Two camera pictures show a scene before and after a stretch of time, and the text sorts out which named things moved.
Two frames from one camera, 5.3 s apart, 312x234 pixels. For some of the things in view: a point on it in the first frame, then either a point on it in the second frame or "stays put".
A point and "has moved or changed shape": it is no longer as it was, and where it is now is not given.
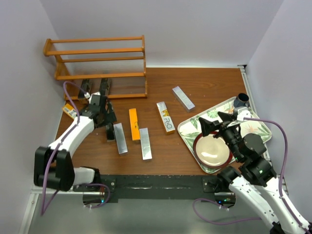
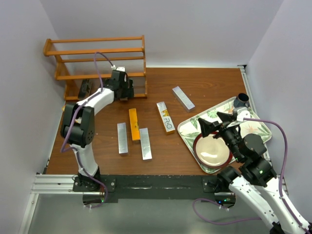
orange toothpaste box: [134, 126] stays put
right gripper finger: [225, 117] stays put
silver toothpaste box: [121, 142] has moved or changed shape
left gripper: [109, 117] → [124, 84]
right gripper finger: [207, 126] stays put
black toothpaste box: [110, 131] → [125, 93]
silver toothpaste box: [145, 144] stays put
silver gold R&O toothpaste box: [165, 118] stays put
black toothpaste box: [85, 86] stays put
